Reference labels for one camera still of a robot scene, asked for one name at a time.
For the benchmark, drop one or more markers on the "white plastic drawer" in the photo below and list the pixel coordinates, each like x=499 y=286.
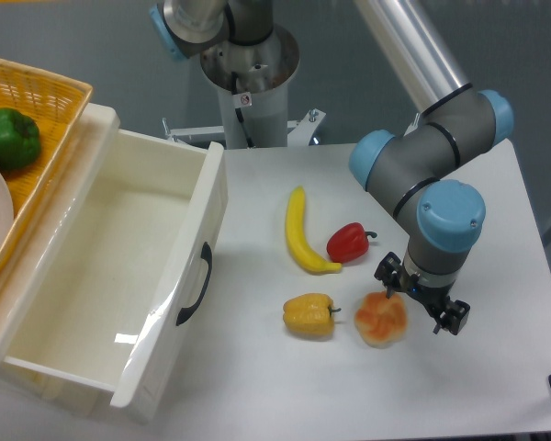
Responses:
x=96 y=301

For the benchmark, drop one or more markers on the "white metal base frame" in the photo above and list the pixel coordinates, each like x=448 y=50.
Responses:
x=301 y=132

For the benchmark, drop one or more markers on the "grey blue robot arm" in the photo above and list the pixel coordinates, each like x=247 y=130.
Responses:
x=408 y=174

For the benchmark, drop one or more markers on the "yellow banana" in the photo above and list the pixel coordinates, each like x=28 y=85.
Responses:
x=297 y=244

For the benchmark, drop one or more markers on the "yellow woven basket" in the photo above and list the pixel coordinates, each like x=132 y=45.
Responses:
x=38 y=112

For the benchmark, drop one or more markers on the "round orange bread roll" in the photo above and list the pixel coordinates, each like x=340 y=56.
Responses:
x=380 y=320

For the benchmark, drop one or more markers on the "green bell pepper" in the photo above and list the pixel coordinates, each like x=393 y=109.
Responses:
x=19 y=140

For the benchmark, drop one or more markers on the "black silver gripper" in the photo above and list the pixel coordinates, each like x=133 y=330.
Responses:
x=429 y=289

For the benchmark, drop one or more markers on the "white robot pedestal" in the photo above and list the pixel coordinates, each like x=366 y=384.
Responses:
x=252 y=87

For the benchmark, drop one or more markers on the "yellow bell pepper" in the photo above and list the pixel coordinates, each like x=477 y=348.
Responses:
x=310 y=316

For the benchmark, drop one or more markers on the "red bell pepper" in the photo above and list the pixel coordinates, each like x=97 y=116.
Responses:
x=349 y=243

